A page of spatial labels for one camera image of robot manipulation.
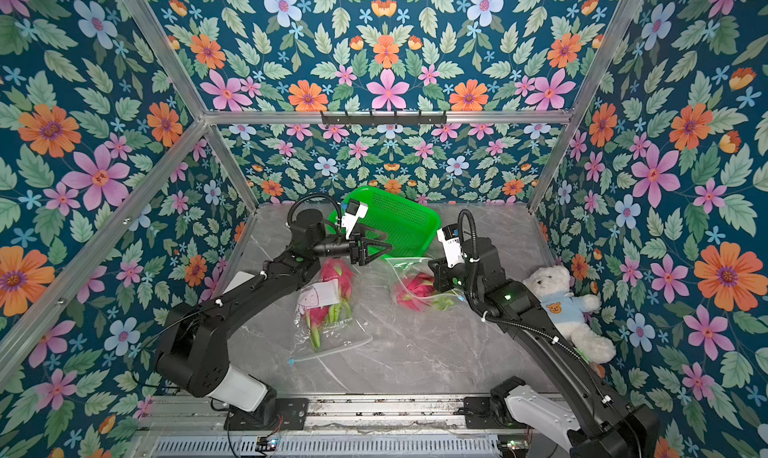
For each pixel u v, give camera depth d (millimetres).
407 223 1088
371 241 679
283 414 733
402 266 750
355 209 671
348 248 684
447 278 641
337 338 815
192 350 437
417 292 805
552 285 859
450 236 626
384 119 924
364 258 674
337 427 723
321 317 862
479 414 721
